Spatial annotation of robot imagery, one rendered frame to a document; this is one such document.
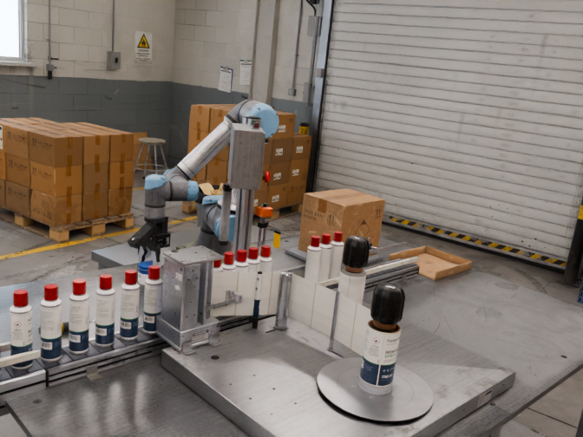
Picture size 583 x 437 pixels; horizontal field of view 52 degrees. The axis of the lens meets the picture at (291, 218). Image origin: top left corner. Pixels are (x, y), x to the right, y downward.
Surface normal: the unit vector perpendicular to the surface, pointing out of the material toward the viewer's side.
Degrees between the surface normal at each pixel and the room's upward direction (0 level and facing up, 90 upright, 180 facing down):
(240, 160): 90
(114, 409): 0
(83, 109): 90
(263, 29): 90
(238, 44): 90
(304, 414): 0
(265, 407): 0
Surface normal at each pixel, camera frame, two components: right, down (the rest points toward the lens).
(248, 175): 0.14, 0.27
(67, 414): 0.10, -0.96
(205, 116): -0.56, 0.16
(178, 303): -0.72, 0.11
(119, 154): 0.82, 0.24
